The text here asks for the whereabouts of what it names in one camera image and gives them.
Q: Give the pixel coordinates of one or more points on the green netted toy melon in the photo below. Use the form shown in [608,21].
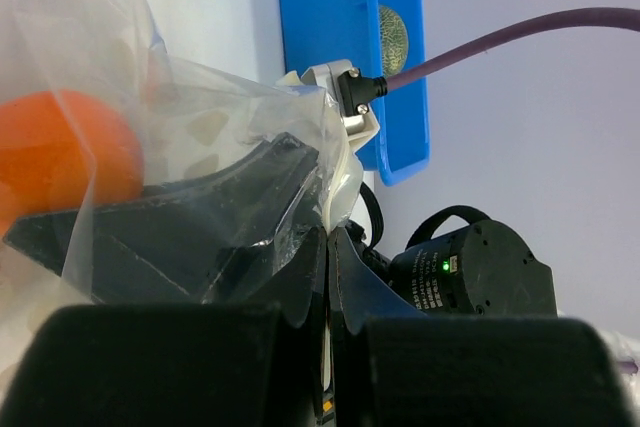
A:
[394,41]

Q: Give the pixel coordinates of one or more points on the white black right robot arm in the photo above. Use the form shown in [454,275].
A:
[460,262]

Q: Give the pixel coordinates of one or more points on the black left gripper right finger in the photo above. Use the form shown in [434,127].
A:
[395,366]

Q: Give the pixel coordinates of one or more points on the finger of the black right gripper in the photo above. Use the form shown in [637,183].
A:
[218,237]

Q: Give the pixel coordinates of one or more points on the blue plastic bin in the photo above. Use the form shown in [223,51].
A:
[320,31]

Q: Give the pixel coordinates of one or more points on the orange toy fruit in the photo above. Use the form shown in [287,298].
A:
[51,144]

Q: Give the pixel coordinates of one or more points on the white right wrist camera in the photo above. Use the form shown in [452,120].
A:
[354,94]

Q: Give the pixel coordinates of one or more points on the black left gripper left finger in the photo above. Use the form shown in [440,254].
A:
[256,362]

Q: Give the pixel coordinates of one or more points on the clear polka dot zip bag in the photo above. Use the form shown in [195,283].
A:
[190,120]

